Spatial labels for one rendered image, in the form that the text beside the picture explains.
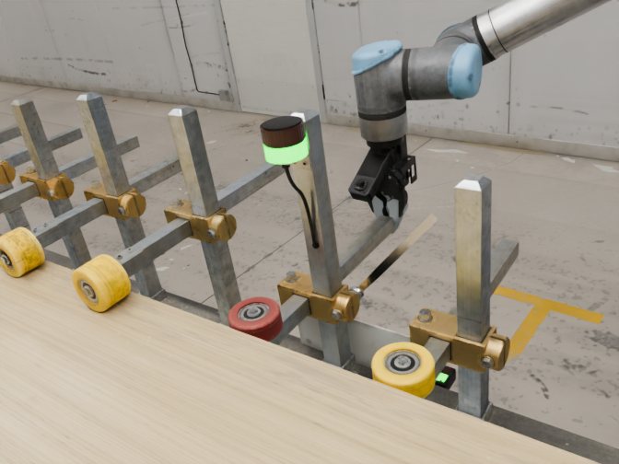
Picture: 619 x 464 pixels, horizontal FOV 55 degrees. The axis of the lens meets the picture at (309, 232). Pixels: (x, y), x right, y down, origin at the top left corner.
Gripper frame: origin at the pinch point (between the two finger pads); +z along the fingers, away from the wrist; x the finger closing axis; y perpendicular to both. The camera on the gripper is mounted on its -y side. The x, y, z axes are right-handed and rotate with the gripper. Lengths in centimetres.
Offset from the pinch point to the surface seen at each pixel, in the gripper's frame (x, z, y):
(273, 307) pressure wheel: -2.8, -9.6, -39.4
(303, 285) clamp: 0.0, -5.5, -28.8
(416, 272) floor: 47, 86, 94
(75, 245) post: 69, 2, -30
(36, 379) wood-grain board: 19, -10, -67
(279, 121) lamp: -4.1, -36.3, -31.3
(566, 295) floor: -12, 87, 102
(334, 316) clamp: -7.4, -3.1, -31.0
